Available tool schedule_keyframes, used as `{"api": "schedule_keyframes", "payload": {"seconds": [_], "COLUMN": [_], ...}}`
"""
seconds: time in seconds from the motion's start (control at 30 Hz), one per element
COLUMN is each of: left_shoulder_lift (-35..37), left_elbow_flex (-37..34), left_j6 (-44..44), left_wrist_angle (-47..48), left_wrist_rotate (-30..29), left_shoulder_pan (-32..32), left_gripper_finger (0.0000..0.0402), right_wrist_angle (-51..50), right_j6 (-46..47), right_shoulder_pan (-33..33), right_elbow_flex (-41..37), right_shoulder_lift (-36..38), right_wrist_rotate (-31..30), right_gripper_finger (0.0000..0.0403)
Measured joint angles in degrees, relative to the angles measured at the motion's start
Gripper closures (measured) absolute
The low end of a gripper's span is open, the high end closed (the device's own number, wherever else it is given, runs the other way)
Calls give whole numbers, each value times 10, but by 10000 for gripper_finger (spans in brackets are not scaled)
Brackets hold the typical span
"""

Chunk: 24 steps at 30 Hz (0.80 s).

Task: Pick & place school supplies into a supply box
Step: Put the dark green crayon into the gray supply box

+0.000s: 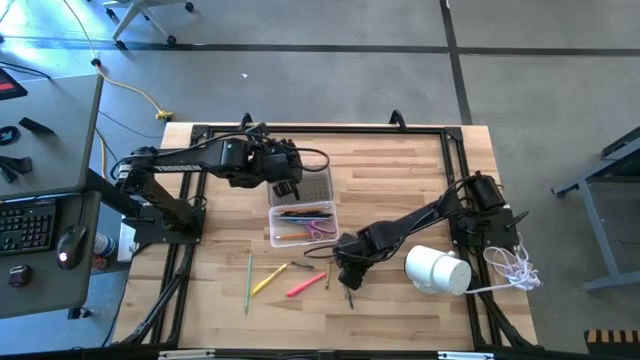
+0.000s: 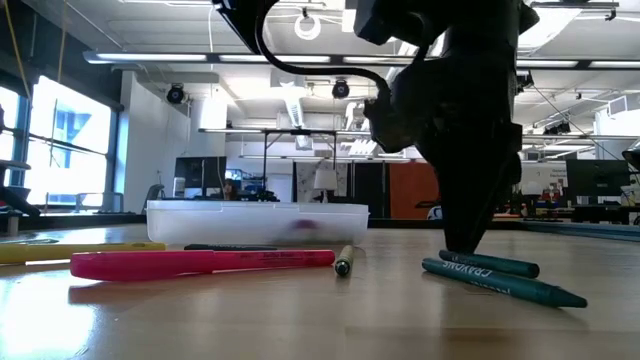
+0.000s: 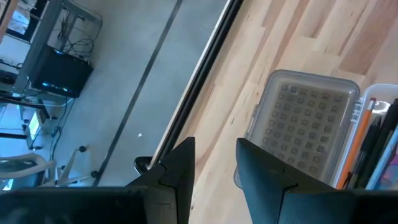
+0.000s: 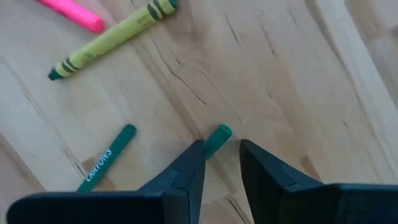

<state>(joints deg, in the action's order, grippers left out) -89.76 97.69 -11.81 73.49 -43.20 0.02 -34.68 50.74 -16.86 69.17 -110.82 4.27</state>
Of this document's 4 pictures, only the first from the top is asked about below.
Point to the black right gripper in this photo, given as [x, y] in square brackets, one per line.
[352, 250]

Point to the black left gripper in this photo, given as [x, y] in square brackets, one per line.
[282, 162]

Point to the translucent textured box lid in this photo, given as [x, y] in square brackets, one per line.
[317, 187]

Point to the dark green pen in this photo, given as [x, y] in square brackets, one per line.
[303, 265]

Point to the clear plastic supply box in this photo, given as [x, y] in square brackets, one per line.
[295, 227]

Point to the green pencil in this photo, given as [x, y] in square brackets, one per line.
[248, 282]

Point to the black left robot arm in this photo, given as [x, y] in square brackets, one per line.
[175, 162]

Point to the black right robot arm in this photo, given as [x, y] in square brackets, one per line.
[415, 220]

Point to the pink highlighter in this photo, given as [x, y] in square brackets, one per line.
[306, 284]

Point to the black base lever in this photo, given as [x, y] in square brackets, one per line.
[517, 220]

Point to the white blue drink can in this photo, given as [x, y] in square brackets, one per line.
[103, 245]

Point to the white office chair base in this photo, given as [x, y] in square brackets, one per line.
[131, 9]

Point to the black computer mouse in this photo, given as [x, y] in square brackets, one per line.
[71, 247]

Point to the gray metal cart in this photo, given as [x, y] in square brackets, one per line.
[600, 235]

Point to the black bar piece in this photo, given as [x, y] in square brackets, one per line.
[32, 125]

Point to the black keyboard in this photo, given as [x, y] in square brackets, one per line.
[25, 227]

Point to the dark gray keyboard desk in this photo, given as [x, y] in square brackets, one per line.
[45, 290]

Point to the black disc with logo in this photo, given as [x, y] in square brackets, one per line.
[9, 135]

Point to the black orange striped object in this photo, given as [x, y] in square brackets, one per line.
[612, 342]

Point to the black red pad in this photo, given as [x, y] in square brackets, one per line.
[10, 87]

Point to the small black device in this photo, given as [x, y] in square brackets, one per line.
[20, 276]

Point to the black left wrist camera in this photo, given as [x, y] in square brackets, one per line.
[286, 191]

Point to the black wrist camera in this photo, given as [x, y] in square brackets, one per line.
[353, 280]
[286, 191]

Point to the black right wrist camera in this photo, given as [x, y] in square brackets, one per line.
[353, 280]

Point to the black metal table frame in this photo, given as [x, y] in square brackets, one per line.
[325, 129]

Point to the black frame hook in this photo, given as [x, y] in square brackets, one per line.
[397, 112]
[245, 115]

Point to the silver metal bracket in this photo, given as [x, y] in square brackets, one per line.
[465, 356]
[185, 355]

